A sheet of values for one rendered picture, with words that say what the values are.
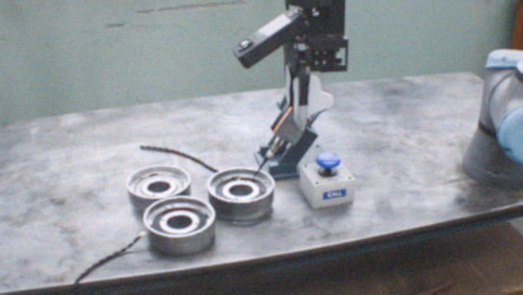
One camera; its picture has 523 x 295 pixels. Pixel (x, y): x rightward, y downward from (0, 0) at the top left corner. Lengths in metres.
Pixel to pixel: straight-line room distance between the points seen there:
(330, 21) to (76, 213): 0.51
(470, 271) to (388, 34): 1.72
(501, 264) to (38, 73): 1.95
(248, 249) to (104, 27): 1.73
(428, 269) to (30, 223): 0.79
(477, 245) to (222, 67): 1.57
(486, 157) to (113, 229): 0.64
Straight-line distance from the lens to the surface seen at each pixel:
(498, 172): 1.07
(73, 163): 1.13
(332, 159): 0.93
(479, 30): 3.07
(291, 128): 0.92
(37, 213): 0.99
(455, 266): 1.27
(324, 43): 0.86
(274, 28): 0.86
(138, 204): 0.93
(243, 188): 0.95
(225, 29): 2.52
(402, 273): 1.22
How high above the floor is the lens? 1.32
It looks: 28 degrees down
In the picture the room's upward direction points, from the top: 1 degrees counter-clockwise
